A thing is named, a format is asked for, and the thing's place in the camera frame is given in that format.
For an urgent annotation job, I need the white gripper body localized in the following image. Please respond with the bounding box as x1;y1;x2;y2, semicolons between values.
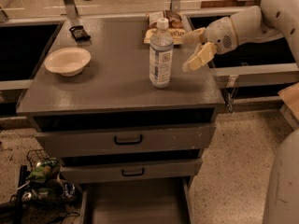
206;17;238;54

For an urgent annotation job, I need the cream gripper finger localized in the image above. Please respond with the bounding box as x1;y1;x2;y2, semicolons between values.
182;42;217;73
180;28;206;44

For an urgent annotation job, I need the clear plastic water bottle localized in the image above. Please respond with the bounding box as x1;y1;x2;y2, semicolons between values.
149;18;174;89

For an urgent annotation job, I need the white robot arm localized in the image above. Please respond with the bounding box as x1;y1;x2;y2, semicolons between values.
181;0;299;224

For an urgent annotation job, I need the grey drawer cabinet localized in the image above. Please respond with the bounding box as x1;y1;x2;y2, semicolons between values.
16;15;225;185

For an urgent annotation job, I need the grey top drawer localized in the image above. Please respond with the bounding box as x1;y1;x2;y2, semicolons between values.
36;123;216;158

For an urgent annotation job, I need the grey open bottom drawer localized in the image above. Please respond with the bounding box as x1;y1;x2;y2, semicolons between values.
78;177;193;224

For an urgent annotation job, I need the grey middle drawer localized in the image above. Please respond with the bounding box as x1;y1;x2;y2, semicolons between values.
61;159;202;184

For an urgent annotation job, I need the brown and yellow snack bag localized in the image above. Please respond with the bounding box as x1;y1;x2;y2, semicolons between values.
144;10;186;45

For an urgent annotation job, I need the small black snack packet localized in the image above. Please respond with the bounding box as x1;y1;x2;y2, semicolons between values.
69;25;91;42

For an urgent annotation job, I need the white ceramic bowl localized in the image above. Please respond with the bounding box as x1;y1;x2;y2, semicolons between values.
44;48;91;77

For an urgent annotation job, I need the green chip bag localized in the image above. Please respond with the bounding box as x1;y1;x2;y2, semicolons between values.
27;159;61;183

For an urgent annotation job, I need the black wire basket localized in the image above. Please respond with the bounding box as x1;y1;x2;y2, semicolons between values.
26;149;49;170

